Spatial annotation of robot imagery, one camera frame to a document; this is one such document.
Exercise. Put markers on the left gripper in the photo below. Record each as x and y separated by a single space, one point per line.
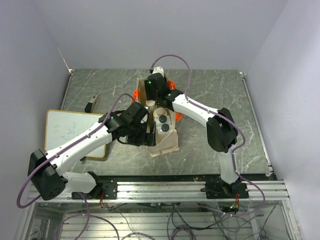
146 138

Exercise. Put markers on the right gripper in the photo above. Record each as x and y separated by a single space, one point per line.
149 92

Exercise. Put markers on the beige canvas tote bag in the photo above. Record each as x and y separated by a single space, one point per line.
165 145

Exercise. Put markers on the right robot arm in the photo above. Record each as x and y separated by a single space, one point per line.
221 134

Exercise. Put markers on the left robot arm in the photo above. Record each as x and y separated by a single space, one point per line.
49 172

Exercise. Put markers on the beige bottle wooden cap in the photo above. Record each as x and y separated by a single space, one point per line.
152 106
159 112

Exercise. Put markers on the white bottle grey cap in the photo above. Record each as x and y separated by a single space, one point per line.
163 119
164 130

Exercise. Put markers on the whiteboard eraser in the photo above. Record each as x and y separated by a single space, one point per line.
90 106

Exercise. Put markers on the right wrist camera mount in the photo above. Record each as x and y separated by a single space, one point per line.
157 70

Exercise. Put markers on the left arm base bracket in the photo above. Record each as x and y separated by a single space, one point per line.
105 190

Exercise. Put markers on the small whiteboard yellow frame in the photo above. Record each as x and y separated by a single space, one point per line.
63 126

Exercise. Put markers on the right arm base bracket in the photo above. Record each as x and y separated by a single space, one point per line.
220 191

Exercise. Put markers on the aluminium mounting rail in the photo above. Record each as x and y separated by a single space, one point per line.
143 192

